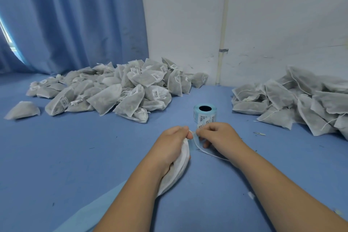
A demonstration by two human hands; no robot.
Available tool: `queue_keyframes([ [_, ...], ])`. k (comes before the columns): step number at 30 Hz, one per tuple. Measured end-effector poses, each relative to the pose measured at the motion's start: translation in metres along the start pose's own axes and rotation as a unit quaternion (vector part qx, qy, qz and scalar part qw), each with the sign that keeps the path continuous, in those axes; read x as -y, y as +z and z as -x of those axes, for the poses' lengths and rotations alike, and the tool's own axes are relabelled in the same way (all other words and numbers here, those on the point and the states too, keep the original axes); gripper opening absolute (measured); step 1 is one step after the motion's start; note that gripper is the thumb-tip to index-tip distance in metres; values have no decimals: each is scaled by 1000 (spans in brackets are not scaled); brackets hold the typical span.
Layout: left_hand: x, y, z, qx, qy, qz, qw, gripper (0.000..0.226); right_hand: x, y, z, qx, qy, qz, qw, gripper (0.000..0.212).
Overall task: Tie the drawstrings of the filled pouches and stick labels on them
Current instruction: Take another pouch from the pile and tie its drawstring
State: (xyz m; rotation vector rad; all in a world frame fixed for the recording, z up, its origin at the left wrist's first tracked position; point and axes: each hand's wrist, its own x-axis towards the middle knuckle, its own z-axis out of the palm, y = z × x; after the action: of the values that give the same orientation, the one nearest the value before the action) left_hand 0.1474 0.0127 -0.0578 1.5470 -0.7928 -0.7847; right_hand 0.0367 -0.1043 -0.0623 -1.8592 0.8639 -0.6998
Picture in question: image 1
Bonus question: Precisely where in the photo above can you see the person's right hand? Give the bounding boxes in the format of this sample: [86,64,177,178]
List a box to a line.
[195,122,252,169]

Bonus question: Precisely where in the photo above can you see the person's right forearm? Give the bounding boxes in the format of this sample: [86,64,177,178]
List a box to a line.
[235,150,348,232]

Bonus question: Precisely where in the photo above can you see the person's left hand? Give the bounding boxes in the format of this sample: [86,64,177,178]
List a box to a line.
[142,126,194,178]

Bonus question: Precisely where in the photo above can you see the pile of labelled herb bags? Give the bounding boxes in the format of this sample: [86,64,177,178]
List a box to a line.
[25,57,209,124]

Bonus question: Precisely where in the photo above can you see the blue label roll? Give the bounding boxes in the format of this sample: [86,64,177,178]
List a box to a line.
[53,103,218,232]

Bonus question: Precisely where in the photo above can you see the pile of unlabelled herb bags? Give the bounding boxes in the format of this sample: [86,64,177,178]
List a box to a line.
[231,65,348,141]

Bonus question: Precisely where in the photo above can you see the white wall pipe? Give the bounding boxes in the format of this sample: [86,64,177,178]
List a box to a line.
[215,0,233,86]

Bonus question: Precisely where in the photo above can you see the white sachet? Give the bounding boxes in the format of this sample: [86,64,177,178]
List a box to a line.
[156,130,230,198]

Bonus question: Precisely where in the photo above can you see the lone white pouch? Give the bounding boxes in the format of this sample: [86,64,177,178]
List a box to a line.
[4,101,41,121]

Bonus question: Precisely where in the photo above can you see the person's left forearm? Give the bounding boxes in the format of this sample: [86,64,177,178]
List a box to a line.
[94,161,164,232]

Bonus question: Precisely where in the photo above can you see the blue curtain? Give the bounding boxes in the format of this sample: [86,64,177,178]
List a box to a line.
[0,0,150,75]

